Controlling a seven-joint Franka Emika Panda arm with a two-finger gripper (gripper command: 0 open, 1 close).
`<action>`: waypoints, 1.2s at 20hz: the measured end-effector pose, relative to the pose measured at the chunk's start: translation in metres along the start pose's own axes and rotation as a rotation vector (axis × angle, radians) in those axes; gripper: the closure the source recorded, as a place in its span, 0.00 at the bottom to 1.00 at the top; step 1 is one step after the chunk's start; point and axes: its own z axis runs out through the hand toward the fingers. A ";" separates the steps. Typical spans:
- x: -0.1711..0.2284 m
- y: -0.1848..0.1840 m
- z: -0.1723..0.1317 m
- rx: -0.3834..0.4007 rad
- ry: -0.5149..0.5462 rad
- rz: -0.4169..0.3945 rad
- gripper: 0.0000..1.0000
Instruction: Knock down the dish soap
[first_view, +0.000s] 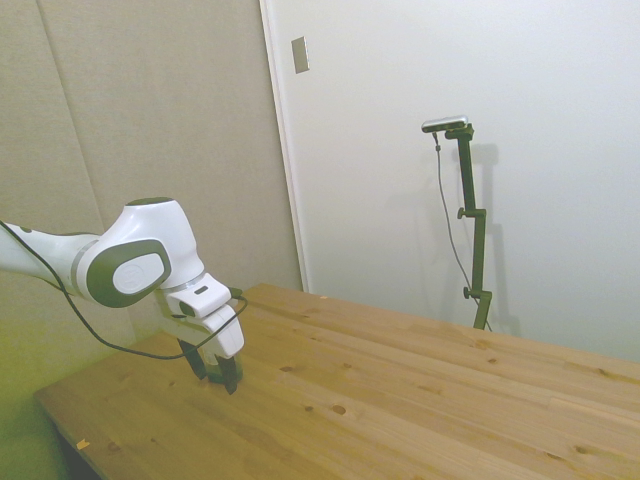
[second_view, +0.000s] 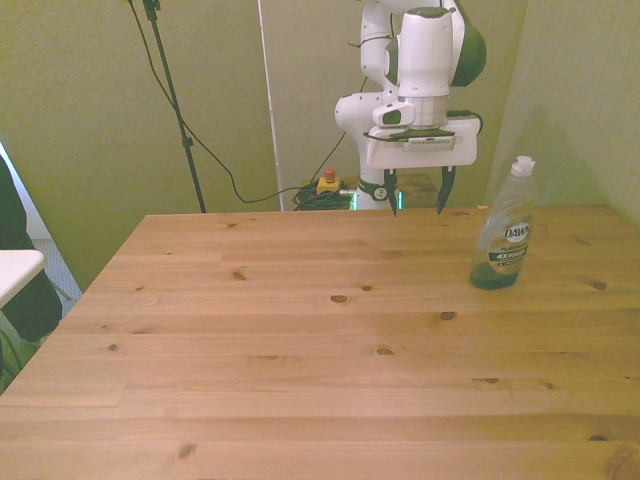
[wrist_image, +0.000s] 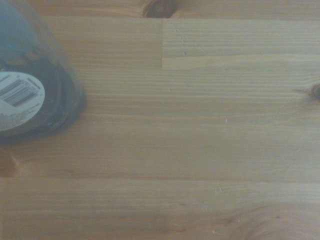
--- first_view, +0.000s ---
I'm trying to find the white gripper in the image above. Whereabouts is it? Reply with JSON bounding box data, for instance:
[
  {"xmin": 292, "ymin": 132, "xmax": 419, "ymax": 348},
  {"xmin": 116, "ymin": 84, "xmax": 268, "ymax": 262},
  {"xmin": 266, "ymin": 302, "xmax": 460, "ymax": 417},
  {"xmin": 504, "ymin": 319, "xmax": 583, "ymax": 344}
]
[{"xmin": 153, "ymin": 288, "xmax": 246, "ymax": 397}]

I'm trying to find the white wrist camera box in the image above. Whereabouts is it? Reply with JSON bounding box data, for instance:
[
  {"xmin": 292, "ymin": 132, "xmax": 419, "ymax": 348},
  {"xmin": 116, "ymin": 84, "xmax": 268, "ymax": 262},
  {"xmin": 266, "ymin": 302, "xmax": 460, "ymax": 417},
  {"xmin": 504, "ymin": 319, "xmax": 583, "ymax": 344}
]
[{"xmin": 166, "ymin": 273, "xmax": 237, "ymax": 320}]

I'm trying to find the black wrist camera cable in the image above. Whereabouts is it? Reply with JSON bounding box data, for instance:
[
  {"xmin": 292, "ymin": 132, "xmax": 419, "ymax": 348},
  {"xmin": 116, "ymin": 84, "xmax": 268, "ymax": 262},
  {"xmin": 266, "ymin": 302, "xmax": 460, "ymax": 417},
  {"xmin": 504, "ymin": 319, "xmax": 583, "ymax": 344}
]
[{"xmin": 0, "ymin": 220, "xmax": 250, "ymax": 361}]

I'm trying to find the white door frame trim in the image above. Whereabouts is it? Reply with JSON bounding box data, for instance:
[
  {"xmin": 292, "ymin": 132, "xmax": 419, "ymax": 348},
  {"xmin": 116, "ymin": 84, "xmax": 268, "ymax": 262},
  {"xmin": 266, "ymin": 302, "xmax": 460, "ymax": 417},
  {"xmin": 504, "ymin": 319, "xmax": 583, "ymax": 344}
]
[{"xmin": 258, "ymin": 0, "xmax": 312, "ymax": 294}]

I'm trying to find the dark green camera stand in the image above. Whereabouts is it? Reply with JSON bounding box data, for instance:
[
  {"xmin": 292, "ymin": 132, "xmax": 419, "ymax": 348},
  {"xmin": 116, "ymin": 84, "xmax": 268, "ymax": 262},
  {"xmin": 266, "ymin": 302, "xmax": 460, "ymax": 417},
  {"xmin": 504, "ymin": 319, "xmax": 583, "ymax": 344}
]
[{"xmin": 444, "ymin": 127, "xmax": 495, "ymax": 331}]

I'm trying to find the grey wall switch plate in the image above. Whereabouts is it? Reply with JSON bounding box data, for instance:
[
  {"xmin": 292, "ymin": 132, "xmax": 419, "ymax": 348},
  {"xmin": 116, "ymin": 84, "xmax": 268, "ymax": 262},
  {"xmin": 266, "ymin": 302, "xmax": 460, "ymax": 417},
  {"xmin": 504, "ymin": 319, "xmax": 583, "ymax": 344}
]
[{"xmin": 290, "ymin": 35, "xmax": 313, "ymax": 76}]

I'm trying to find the silver exterior camera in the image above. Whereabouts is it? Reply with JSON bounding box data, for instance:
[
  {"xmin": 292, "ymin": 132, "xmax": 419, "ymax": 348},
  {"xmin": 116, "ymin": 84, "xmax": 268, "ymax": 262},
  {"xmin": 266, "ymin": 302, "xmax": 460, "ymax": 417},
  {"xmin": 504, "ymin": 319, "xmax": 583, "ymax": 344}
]
[{"xmin": 420, "ymin": 114, "xmax": 471, "ymax": 135}]

